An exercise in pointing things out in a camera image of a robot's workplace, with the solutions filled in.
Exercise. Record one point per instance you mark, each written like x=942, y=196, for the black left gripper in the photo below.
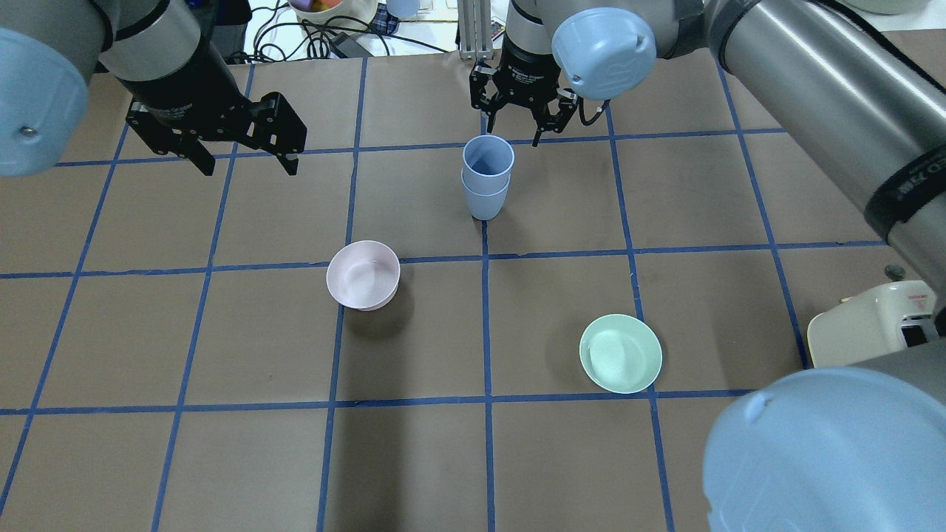
x=182, y=83

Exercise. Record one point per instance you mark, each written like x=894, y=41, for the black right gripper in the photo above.
x=526, y=68

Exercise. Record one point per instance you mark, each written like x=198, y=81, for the blue cup carried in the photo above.
x=487, y=163

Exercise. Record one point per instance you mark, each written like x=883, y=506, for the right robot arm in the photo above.
x=850, y=448

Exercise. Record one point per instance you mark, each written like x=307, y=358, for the blue cup standing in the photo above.
x=485, y=195

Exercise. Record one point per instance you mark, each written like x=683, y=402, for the black power adapter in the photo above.
x=341, y=45

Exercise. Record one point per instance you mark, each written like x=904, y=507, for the pink bowl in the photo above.
x=363, y=276

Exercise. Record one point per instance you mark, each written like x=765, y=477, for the bowl of foam blocks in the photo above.
x=347, y=14

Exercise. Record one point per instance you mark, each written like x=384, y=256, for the mint green bowl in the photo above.
x=621, y=354

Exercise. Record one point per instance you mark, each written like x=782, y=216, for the cream white toaster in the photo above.
x=882, y=320

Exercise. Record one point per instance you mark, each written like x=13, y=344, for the aluminium frame post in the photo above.
x=475, y=31

